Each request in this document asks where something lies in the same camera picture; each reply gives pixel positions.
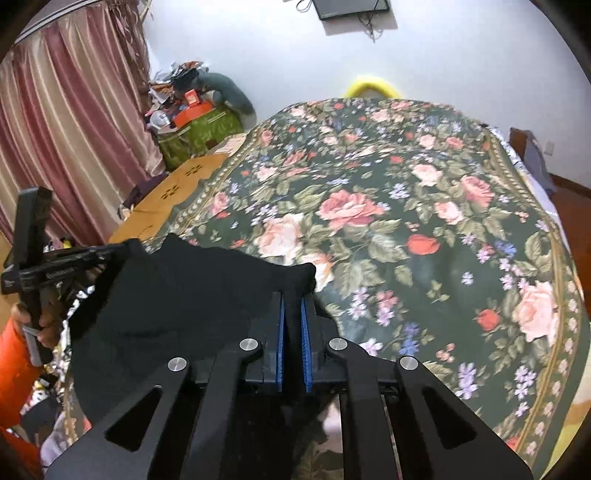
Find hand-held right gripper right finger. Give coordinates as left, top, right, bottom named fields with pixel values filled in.
left=300, top=294, right=535, bottom=480

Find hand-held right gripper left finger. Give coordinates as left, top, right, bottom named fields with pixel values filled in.
left=44, top=291, right=289, bottom=480

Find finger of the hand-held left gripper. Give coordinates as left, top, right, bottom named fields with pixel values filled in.
left=68, top=242, right=132, bottom=281

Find black garment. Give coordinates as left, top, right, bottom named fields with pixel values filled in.
left=67, top=233, right=341, bottom=462

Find person's left forearm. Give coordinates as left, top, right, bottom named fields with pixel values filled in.
left=0, top=318, right=44, bottom=431

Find person's left hand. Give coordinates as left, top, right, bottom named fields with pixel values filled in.
left=10, top=295, right=64, bottom=354

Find orange patterned bed mat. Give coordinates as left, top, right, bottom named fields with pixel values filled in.
left=110, top=131, right=250, bottom=243

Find pink striped curtain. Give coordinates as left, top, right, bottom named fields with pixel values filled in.
left=0, top=4, right=165, bottom=246

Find green patterned storage bag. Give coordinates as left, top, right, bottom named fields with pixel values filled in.
left=159, top=106, right=244, bottom=170

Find dark floral blanket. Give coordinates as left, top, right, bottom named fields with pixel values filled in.
left=60, top=98, right=591, bottom=480

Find orange box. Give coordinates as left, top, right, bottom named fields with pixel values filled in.
left=173, top=102, right=214, bottom=128

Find yellow cushion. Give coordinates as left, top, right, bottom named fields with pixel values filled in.
left=344, top=78, right=401, bottom=100

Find white checked bed sheet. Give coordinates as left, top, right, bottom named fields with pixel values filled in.
left=488, top=128, right=560, bottom=220

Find purple cloth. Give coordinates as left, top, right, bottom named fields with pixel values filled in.
left=524, top=134, right=558, bottom=195

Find black wall screen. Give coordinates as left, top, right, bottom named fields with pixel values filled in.
left=314, top=0, right=392, bottom=20

